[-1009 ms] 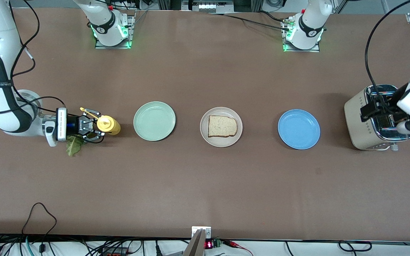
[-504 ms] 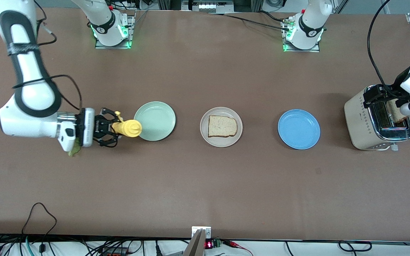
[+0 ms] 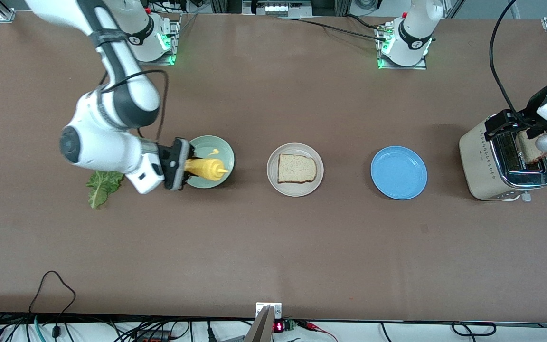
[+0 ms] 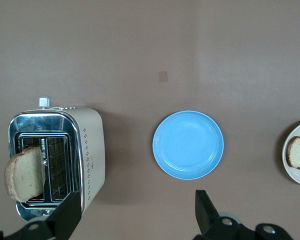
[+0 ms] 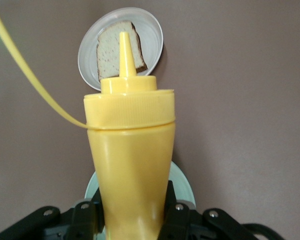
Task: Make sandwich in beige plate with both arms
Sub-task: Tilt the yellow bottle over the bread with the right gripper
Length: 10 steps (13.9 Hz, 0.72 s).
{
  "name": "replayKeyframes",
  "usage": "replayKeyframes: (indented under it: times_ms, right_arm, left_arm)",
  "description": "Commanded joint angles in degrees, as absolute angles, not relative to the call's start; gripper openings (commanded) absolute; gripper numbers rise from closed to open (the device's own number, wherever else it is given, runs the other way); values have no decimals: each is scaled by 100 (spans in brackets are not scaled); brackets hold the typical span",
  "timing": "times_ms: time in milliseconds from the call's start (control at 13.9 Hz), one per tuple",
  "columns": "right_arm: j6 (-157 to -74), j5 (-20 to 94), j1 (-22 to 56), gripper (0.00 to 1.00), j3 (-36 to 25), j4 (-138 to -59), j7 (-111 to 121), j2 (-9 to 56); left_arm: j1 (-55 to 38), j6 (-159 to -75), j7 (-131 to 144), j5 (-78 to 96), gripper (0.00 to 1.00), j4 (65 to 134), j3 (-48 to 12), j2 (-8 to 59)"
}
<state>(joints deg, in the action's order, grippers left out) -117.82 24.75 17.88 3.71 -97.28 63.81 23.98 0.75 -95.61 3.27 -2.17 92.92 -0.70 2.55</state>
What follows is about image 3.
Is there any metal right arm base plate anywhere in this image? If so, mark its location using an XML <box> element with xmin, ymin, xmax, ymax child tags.
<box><xmin>126</xmin><ymin>13</ymin><xmax>182</xmax><ymax>66</ymax></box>

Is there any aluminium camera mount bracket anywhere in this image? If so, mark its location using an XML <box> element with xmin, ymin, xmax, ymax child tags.
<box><xmin>244</xmin><ymin>302</ymin><xmax>283</xmax><ymax>342</ymax></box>

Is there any red clip lead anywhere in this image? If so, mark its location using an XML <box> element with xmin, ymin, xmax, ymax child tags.
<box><xmin>297</xmin><ymin>321</ymin><xmax>340</xmax><ymax>342</ymax></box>

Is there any thin black looped cable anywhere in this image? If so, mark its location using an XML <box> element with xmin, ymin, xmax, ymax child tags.
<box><xmin>28</xmin><ymin>270</ymin><xmax>77</xmax><ymax>339</ymax></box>

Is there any beige chrome two-slot toaster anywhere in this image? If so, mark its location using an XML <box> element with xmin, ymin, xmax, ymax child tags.
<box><xmin>459</xmin><ymin>114</ymin><xmax>547</xmax><ymax>202</ymax></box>

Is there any blue plate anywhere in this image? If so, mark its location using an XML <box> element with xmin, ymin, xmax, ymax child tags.
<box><xmin>370</xmin><ymin>146</ymin><xmax>428</xmax><ymax>200</ymax></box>

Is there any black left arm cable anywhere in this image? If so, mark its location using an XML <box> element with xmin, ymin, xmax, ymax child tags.
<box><xmin>489</xmin><ymin>0</ymin><xmax>547</xmax><ymax>131</ymax></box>

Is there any toasted bread slice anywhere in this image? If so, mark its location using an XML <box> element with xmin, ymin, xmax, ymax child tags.
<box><xmin>278</xmin><ymin>153</ymin><xmax>317</xmax><ymax>184</ymax></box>
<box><xmin>517</xmin><ymin>131</ymin><xmax>547</xmax><ymax>165</ymax></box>

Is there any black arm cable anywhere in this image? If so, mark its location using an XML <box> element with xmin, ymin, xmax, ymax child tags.
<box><xmin>489</xmin><ymin>0</ymin><xmax>547</xmax><ymax>131</ymax></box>
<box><xmin>98</xmin><ymin>69</ymin><xmax>170</xmax><ymax>143</ymax></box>

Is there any mint green plate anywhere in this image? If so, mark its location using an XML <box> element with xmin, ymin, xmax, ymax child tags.
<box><xmin>187</xmin><ymin>135</ymin><xmax>235</xmax><ymax>189</ymax></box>

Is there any black coiled cable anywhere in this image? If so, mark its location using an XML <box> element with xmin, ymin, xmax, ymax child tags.
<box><xmin>452</xmin><ymin>321</ymin><xmax>498</xmax><ymax>337</ymax></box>

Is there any yellow squeeze bottle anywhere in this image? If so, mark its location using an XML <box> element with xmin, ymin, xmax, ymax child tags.
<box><xmin>184</xmin><ymin>148</ymin><xmax>230</xmax><ymax>182</ymax></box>

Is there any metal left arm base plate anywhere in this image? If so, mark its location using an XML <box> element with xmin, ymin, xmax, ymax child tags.
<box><xmin>377</xmin><ymin>24</ymin><xmax>429</xmax><ymax>71</ymax></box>

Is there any black cable across table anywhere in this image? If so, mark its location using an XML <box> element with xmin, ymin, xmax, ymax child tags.
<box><xmin>277</xmin><ymin>13</ymin><xmax>390</xmax><ymax>43</ymax></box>

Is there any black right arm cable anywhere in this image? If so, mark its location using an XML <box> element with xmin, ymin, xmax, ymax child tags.
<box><xmin>98</xmin><ymin>69</ymin><xmax>170</xmax><ymax>143</ymax></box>

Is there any white lit device box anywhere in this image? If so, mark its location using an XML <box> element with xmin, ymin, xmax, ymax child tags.
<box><xmin>243</xmin><ymin>0</ymin><xmax>313</xmax><ymax>18</ymax></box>

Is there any green lettuce leaf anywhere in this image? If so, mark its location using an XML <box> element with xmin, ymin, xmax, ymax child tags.
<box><xmin>86</xmin><ymin>170</ymin><xmax>125</xmax><ymax>210</ymax></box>

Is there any beige plate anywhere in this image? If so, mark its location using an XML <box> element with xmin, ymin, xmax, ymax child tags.
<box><xmin>267</xmin><ymin>143</ymin><xmax>324</xmax><ymax>197</ymax></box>

